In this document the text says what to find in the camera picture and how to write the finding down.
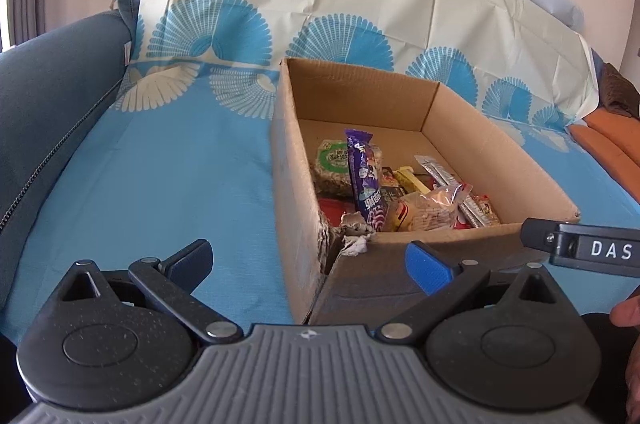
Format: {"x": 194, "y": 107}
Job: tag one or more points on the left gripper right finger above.
{"x": 450, "y": 287}

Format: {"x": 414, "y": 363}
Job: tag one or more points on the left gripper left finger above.
{"x": 167, "y": 285}

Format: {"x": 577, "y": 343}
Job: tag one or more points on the clear cracker bag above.
{"x": 436, "y": 210}

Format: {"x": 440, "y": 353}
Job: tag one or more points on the silver foil snack packet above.
{"x": 444, "y": 178}

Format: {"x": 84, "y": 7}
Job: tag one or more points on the purple candy bar wrapper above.
{"x": 363, "y": 173}

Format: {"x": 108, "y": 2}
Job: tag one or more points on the green label nut snack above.
{"x": 330, "y": 168}

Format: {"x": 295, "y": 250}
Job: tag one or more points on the red spicy strip packet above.
{"x": 335, "y": 209}

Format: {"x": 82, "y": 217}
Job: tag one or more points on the person's right hand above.
{"x": 625, "y": 317}

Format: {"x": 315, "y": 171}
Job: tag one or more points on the orange cushion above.
{"x": 613, "y": 140}

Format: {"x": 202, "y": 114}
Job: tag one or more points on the yellow snack packet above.
{"x": 406, "y": 178}

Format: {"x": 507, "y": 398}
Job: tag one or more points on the blue white patterned cover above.
{"x": 184, "y": 151}

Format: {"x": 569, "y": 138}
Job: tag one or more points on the brown cardboard box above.
{"x": 407, "y": 117}

